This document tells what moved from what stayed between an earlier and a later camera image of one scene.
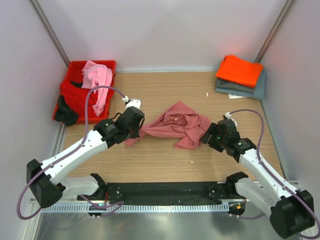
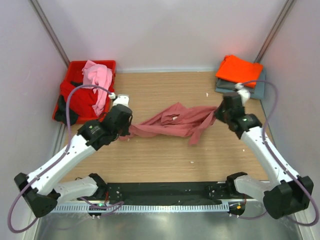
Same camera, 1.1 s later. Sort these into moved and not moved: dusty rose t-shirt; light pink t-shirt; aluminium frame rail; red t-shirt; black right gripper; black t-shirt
Moved: dusty rose t-shirt; black right gripper
Not moved: aluminium frame rail; red t-shirt; black t-shirt; light pink t-shirt
